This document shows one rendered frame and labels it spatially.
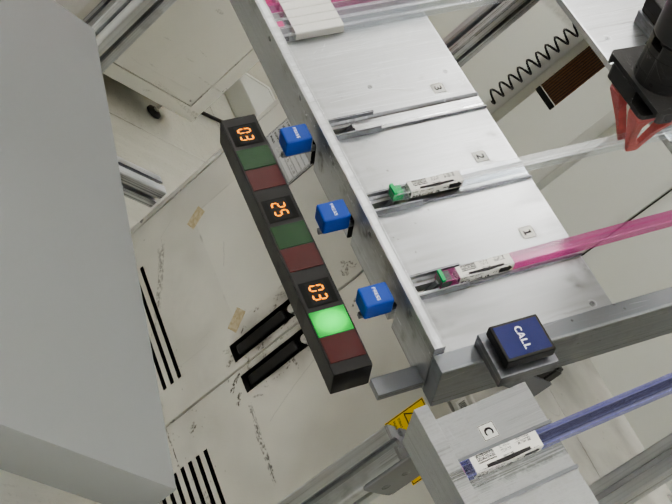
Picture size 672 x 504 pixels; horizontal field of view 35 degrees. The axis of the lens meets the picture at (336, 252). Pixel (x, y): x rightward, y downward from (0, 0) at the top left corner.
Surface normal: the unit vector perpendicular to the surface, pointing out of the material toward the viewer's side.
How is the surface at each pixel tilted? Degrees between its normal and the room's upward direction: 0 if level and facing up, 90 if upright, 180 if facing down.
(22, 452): 90
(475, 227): 46
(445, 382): 90
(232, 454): 90
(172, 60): 90
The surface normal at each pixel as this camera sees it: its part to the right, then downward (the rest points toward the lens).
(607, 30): 0.10, -0.61
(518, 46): -0.57, -0.28
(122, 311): 0.73, -0.59
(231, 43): 0.36, 0.76
